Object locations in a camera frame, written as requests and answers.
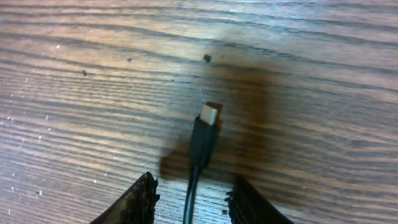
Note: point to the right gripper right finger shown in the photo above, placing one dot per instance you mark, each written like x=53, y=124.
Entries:
x=247, y=206

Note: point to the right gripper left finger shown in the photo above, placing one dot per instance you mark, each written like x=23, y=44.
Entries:
x=135, y=206

